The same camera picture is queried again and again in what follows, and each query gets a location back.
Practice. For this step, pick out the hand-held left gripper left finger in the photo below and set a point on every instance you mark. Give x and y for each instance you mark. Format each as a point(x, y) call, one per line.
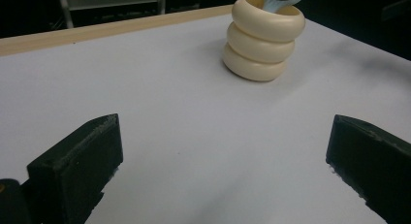
point(77, 167)

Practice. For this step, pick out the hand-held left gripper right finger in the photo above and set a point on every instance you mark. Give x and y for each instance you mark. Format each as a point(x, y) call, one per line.
point(371, 162)

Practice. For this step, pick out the cream ringed holder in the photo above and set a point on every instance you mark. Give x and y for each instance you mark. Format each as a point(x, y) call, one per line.
point(261, 43)

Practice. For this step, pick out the metal stand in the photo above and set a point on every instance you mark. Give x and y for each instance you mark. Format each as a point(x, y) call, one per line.
point(106, 4)

